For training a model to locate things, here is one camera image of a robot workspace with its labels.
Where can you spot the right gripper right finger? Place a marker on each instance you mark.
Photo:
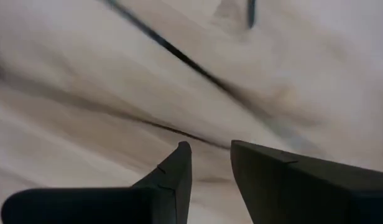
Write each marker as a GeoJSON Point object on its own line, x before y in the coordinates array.
{"type": "Point", "coordinates": [303, 193]}

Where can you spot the black zip tie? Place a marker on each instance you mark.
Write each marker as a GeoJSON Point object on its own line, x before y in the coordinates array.
{"type": "Point", "coordinates": [179, 53]}
{"type": "Point", "coordinates": [251, 14]}

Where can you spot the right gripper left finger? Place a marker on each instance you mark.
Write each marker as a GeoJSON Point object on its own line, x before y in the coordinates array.
{"type": "Point", "coordinates": [117, 205]}

